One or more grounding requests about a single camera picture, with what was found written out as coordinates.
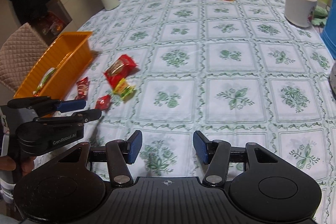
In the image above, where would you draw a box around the small red candy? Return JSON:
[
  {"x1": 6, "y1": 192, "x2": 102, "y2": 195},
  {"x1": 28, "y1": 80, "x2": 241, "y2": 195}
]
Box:
[{"x1": 94, "y1": 94, "x2": 111, "y2": 111}]

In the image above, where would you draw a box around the red patterned candy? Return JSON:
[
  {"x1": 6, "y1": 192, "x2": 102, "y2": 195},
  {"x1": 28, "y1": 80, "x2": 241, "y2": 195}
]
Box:
[{"x1": 75, "y1": 77, "x2": 90, "y2": 100}]

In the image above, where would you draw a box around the yellow green candy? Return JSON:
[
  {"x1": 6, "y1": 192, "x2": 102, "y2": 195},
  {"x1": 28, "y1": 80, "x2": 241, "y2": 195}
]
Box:
[{"x1": 113, "y1": 78, "x2": 135, "y2": 101}]

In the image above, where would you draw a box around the red large candy packet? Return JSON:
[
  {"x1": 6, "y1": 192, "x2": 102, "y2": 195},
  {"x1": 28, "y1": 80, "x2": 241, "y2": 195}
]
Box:
[{"x1": 104, "y1": 54, "x2": 137, "y2": 89}]

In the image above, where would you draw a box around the white silver snack wrapper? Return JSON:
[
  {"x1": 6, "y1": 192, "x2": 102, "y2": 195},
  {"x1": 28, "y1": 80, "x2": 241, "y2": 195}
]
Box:
[{"x1": 33, "y1": 68, "x2": 56, "y2": 96}]

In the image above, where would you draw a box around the left hand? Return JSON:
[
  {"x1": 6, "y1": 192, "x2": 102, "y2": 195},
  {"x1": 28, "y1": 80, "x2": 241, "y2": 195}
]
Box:
[{"x1": 0, "y1": 156, "x2": 36, "y2": 176}]

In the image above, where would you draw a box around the orange plastic tray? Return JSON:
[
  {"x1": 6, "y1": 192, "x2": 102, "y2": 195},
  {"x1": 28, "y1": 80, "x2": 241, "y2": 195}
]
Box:
[{"x1": 13, "y1": 32, "x2": 93, "y2": 101}]

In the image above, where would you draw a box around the quilted chair near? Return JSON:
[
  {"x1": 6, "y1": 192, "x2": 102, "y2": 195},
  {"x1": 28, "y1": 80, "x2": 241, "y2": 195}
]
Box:
[{"x1": 0, "y1": 23, "x2": 48, "y2": 92}]

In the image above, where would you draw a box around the floral white tablecloth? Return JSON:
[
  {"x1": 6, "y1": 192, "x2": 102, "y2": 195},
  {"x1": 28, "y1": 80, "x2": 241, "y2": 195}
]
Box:
[{"x1": 81, "y1": 0, "x2": 335, "y2": 223}]

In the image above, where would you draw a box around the white mug with spoon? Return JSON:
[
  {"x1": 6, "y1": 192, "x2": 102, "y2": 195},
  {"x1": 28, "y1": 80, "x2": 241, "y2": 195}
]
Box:
[{"x1": 329, "y1": 61, "x2": 336, "y2": 96}]

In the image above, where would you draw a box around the blue thermos jug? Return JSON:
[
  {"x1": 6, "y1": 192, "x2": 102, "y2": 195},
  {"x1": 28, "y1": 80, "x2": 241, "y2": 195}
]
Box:
[{"x1": 321, "y1": 0, "x2": 336, "y2": 59}]

